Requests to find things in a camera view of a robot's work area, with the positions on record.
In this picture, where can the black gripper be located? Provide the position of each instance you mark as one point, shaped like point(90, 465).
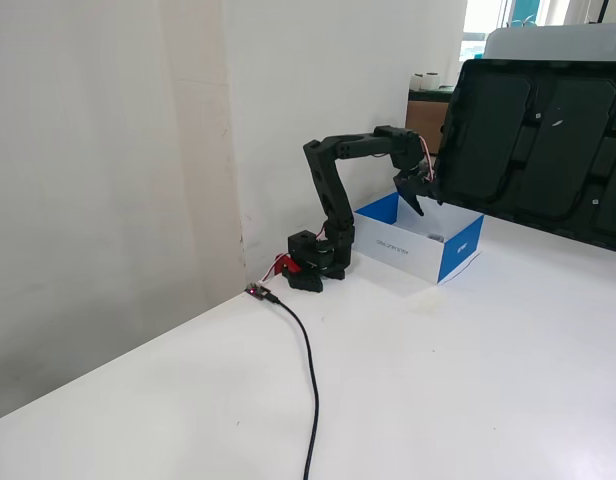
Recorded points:
point(411, 189)

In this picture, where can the white cup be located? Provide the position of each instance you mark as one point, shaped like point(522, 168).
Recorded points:
point(433, 81)
point(418, 81)

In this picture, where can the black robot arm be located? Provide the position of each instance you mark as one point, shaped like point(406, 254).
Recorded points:
point(328, 185)

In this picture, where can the white appliance housing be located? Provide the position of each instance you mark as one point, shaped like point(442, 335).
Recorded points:
point(553, 42)

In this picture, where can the red table clamp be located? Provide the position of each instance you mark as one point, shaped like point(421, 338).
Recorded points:
point(287, 263)

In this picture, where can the brown cardboard box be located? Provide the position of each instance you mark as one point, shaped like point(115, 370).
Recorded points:
point(425, 127)

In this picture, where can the blue and white box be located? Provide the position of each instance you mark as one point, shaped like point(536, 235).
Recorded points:
point(458, 252)

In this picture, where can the large black plastic tray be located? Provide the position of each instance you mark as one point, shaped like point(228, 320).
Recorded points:
point(533, 145)

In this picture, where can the small controller board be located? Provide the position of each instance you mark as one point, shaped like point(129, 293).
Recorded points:
point(255, 290)

